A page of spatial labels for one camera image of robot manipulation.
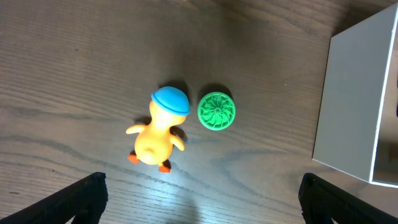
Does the green round disc toy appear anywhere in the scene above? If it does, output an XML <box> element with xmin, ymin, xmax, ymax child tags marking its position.
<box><xmin>197</xmin><ymin>91</ymin><xmax>236</xmax><ymax>131</ymax></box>

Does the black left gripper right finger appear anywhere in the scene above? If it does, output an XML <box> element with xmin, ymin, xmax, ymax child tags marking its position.
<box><xmin>298</xmin><ymin>173</ymin><xmax>397</xmax><ymax>224</ymax></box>

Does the orange duck toy blue hat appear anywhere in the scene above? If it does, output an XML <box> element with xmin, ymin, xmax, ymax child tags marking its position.
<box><xmin>126</xmin><ymin>86</ymin><xmax>190</xmax><ymax>173</ymax></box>

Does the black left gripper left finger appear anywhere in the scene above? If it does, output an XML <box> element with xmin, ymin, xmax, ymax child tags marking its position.
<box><xmin>1</xmin><ymin>172</ymin><xmax>108</xmax><ymax>224</ymax></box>

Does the white cardboard box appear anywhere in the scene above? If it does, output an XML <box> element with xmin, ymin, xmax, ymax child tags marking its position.
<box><xmin>312</xmin><ymin>4</ymin><xmax>397</xmax><ymax>188</ymax></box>

